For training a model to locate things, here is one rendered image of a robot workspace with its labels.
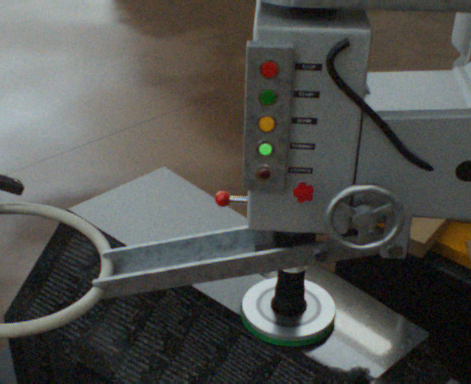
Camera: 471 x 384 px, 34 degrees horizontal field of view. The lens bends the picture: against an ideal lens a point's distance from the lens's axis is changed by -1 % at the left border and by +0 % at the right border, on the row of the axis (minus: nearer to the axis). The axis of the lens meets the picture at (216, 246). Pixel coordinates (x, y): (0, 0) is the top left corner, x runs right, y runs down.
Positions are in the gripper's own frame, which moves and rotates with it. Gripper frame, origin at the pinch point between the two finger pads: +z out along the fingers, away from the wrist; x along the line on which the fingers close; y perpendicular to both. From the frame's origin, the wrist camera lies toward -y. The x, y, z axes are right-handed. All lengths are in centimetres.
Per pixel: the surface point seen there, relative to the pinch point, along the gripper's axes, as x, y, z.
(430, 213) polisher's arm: 76, -71, -37
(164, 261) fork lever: 38, -32, -9
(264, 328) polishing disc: 60, -47, -2
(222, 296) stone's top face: 43, -45, 1
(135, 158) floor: -176, -105, 92
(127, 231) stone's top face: 7.9, -33.8, 2.7
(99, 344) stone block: 28.5, -18.7, 20.7
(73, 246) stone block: 0.7, -20.8, 9.3
